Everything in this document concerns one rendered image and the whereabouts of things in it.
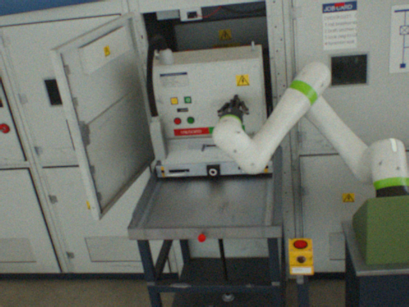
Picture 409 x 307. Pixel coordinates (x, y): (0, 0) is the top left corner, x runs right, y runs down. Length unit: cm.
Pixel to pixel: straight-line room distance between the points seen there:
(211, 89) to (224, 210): 51
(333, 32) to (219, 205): 91
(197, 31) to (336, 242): 143
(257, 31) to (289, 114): 118
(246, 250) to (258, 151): 119
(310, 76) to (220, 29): 115
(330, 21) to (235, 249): 135
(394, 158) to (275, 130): 44
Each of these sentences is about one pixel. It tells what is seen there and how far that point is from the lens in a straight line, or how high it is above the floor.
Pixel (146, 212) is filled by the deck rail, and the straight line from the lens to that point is 216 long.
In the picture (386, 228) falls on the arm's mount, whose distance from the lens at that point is 186.
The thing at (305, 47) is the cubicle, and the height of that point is 135.
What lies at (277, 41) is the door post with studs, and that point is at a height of 138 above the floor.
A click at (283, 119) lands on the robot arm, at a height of 124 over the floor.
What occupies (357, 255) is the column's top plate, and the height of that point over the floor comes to 75.
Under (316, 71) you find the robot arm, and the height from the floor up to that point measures 136.
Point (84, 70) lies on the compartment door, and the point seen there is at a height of 145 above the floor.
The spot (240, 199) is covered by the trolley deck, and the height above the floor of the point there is 85.
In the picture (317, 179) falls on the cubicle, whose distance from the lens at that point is 262.
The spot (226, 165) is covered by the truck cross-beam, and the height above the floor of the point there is 91.
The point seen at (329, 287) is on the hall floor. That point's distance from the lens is 297.
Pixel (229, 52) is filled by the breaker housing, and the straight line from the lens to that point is 224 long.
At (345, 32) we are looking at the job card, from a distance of 235.
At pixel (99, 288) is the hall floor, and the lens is 320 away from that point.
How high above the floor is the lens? 197
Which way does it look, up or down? 26 degrees down
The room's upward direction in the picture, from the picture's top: 8 degrees counter-clockwise
